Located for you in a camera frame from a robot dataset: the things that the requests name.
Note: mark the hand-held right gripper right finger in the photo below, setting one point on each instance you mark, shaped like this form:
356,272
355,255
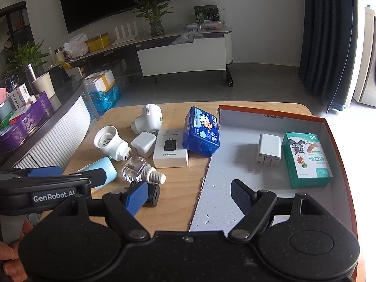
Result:
241,195

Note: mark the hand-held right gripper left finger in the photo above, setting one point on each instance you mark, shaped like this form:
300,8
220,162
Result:
137,199

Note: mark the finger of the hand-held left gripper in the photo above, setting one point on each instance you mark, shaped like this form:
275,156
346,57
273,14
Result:
44,172
98,177

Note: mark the light blue plastic bottle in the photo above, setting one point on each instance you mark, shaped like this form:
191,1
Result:
108,166

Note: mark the small black charger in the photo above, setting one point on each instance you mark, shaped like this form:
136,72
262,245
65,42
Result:
153,195

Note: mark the clear liquid refill bottle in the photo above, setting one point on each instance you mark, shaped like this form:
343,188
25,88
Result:
135,170

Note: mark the white plug-in mosquito heater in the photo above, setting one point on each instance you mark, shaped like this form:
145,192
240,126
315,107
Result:
148,116
109,141

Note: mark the shallow orange cardboard box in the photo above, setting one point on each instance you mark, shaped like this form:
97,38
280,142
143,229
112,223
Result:
229,158

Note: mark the white charger packaging box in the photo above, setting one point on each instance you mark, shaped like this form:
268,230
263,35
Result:
170,159

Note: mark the white square power adapter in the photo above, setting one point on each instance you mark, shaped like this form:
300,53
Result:
142,144

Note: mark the blue cartoon print pack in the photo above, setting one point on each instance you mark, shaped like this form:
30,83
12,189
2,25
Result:
199,141

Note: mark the person's left hand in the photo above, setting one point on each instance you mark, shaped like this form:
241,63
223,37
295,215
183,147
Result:
7,251

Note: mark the round grey ribbed counter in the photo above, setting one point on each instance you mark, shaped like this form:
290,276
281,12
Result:
58,129

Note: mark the purple patterned box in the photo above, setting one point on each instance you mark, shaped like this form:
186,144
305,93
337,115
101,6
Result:
26,120

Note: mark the green cartoon print box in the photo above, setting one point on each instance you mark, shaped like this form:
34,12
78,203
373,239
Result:
308,164

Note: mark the blue plastic bag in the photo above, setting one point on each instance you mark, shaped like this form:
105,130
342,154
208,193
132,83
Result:
105,100

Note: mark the white medicine box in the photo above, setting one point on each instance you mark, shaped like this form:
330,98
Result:
19,97

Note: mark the white paper cup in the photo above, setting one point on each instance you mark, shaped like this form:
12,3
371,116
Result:
44,85

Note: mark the white and orange parcel box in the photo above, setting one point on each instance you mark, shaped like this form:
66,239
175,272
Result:
98,82

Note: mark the steel thermos bottle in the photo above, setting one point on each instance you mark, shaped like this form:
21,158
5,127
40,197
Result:
30,77

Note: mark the green leafy houseplant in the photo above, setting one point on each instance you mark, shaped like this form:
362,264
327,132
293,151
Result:
26,55

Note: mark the black rolled mat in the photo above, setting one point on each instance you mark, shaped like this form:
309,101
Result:
230,77

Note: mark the white plastic bag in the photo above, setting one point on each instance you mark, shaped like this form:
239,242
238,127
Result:
75,48

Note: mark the yellow box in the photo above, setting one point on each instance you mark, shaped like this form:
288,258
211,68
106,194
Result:
99,43

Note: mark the white antenna router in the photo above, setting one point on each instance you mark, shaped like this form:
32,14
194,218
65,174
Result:
124,36

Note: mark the white tv cabinet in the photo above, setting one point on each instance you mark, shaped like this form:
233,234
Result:
182,58

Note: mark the potted bamboo plant dark vase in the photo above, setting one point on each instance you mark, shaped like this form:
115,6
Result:
155,26

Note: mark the grey plastic bag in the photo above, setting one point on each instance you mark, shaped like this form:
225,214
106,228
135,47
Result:
188,37

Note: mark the clear box of coloured pens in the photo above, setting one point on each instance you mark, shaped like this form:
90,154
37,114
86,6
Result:
208,25

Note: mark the dark blue curtain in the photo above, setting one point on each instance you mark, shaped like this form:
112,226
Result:
326,35

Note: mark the black and green box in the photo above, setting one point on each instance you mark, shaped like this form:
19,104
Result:
207,13

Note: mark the white two-prong wall charger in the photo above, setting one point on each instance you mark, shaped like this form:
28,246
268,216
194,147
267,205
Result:
267,149

